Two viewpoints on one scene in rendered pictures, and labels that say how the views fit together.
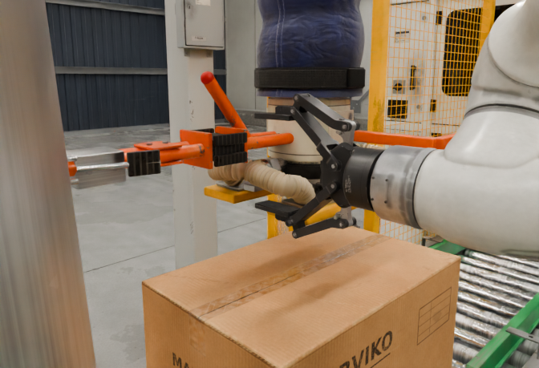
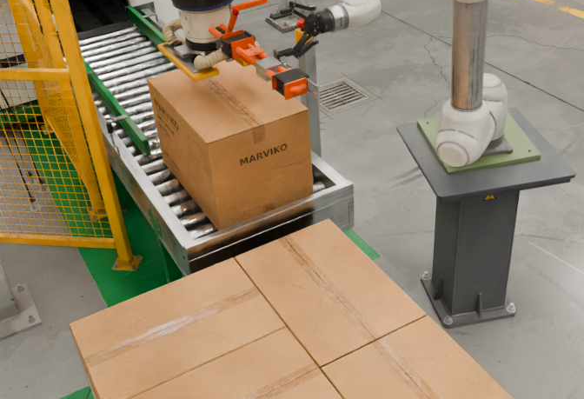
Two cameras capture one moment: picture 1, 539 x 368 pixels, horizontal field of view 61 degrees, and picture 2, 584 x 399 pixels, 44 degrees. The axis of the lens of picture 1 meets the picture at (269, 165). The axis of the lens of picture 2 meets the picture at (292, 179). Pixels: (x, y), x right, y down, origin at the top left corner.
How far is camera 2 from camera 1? 2.36 m
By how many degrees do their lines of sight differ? 70
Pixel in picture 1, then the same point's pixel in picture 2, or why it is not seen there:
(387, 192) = (340, 23)
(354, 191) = (328, 27)
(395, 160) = (338, 12)
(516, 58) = not seen: outside the picture
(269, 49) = not seen: outside the picture
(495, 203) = (368, 11)
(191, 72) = not seen: outside the picture
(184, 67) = not seen: outside the picture
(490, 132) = not seen: outside the picture
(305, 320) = (276, 100)
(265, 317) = (269, 109)
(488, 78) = not seen: outside the picture
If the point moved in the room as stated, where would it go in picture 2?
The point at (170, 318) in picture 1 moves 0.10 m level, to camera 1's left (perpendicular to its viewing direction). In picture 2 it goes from (236, 142) to (228, 158)
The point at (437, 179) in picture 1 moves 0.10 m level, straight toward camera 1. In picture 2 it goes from (354, 12) to (379, 16)
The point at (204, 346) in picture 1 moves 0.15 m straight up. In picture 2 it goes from (264, 136) to (260, 98)
